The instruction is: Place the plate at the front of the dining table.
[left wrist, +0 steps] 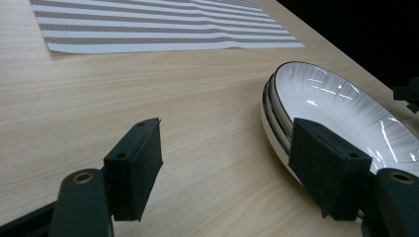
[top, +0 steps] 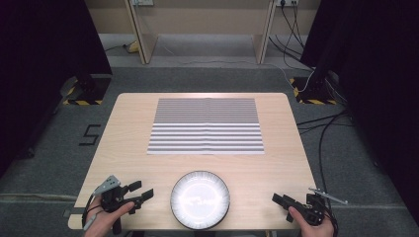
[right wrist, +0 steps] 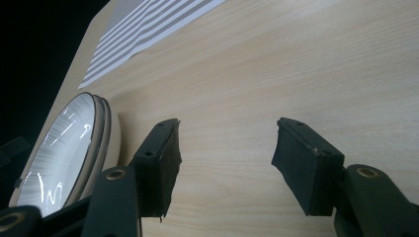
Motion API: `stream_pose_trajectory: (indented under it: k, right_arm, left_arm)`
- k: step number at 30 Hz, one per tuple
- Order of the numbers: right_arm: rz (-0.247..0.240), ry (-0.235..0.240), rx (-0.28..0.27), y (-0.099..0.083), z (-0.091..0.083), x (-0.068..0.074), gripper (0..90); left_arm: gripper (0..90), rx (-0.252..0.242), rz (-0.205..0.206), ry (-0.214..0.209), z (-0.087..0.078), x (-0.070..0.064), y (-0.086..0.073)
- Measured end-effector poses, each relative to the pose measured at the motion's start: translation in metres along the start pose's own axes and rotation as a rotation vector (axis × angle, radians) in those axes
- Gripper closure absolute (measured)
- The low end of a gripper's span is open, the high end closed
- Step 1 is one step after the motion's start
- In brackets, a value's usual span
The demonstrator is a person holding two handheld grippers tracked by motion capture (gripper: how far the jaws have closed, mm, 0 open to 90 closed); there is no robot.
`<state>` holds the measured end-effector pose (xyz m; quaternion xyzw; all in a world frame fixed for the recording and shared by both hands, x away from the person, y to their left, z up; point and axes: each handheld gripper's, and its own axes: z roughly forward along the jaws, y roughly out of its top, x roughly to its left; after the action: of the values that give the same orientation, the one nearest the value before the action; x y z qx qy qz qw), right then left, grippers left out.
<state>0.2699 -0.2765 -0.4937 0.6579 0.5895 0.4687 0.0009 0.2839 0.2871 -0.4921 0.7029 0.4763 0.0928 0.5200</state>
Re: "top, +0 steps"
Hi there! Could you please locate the person's right hand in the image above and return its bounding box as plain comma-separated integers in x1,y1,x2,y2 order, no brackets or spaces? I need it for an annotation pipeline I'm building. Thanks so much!
288,207,334,237

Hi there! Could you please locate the black stand base hazard tape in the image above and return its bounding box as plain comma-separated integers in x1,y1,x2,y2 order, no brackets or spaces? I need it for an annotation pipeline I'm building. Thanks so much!
289,76,339,106
61,75,112,107

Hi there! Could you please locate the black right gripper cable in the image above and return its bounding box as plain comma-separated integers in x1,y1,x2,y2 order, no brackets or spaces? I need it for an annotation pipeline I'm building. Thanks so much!
324,197,340,237

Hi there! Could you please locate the yellow floor object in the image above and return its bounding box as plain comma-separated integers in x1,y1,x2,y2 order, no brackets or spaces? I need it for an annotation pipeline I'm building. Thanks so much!
126,39,140,54

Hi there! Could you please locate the white floor cable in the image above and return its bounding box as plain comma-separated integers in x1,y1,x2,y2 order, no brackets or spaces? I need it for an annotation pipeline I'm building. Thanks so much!
164,45,316,94

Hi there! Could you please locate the black curtain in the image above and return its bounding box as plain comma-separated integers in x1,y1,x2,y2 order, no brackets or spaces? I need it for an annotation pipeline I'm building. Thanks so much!
299,0,419,228
0,0,113,179

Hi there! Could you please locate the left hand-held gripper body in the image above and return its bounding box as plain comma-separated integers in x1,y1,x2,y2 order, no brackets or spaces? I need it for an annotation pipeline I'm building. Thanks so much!
93,175,134,214

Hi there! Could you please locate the person's left hand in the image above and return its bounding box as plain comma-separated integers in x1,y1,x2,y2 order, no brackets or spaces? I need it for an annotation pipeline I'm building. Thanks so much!
83,200,135,237

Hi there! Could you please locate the black hanging cable bundle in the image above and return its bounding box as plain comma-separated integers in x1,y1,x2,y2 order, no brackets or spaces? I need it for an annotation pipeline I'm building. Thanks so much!
268,4,314,72

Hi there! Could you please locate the grey striped placemat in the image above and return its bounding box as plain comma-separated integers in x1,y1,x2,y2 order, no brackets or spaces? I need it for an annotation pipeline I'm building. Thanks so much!
146,97,266,156

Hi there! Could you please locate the black floor cable bundle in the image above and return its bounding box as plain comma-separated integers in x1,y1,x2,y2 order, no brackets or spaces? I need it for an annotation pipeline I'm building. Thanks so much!
295,110,352,196

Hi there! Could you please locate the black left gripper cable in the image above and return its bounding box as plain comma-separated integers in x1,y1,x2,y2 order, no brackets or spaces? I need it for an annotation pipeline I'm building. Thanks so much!
81,194,103,229

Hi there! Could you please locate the white bowl with dark rim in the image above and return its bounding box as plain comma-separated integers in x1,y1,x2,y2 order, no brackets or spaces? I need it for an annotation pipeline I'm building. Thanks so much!
170,170,231,231

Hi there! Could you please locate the thin black floor cable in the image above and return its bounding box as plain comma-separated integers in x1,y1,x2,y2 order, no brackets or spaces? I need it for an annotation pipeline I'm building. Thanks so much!
104,42,129,53

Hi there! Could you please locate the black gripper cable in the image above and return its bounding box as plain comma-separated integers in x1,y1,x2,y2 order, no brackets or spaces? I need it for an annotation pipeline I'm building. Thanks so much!
324,197,340,237
81,194,103,229

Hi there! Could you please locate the grey cable plug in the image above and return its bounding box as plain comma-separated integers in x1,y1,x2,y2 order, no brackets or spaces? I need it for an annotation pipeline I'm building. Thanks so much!
83,213,99,232

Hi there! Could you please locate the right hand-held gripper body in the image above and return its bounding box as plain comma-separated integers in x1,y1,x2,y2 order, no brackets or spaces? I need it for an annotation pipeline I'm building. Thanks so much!
290,187,349,227

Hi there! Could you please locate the white wall socket with plugs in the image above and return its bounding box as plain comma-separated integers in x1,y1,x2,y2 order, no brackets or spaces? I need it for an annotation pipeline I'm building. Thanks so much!
275,0,300,8

